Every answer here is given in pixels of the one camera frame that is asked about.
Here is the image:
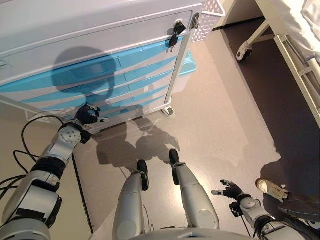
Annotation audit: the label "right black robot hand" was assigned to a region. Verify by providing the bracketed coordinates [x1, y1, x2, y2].
[211, 178, 245, 201]

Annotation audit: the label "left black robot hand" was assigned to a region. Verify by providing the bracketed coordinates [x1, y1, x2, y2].
[74, 104, 111, 127]

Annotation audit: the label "blue fronted cart drawer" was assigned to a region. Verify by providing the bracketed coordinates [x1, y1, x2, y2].
[9, 71, 176, 106]

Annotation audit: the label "white person shoe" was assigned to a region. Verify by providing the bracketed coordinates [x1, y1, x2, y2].
[255, 178, 291, 203]

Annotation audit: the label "dark person trouser leg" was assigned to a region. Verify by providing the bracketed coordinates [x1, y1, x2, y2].
[277, 194, 320, 222]

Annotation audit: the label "black floor strip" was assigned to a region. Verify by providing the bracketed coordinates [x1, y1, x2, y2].
[71, 154, 95, 235]

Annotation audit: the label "white medical cart blue drawers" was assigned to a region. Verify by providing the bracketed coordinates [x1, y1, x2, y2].
[0, 0, 203, 133]

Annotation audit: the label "white bin with blue lid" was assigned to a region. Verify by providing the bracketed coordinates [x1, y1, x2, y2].
[172, 49, 198, 95]

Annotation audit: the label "black keys in lock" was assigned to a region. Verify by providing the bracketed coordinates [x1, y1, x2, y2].
[166, 19, 187, 53]

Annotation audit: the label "bed caster wheel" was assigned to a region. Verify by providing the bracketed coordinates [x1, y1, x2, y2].
[236, 41, 253, 62]

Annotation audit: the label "metal cart latch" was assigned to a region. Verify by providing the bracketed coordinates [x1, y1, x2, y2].
[190, 12, 201, 30]

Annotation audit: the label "white perforated side basket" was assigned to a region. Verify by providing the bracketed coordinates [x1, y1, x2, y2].
[191, 0, 226, 43]

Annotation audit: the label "white hospital bed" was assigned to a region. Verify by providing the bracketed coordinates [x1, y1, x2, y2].
[236, 0, 320, 116]

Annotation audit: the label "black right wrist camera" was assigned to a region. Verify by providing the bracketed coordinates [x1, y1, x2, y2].
[228, 202, 242, 217]

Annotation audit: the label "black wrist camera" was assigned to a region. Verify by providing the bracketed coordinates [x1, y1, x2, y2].
[228, 202, 242, 217]
[79, 129, 92, 145]

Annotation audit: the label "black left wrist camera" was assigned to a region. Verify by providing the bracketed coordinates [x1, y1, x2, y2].
[79, 129, 92, 145]

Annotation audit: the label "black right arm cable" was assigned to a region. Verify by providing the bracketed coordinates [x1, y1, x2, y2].
[238, 213, 267, 238]

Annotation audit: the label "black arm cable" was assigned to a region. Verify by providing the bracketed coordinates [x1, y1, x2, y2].
[238, 213, 267, 238]
[0, 115, 67, 201]

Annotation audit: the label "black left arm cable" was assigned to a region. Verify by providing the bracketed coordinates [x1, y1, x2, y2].
[0, 115, 67, 201]

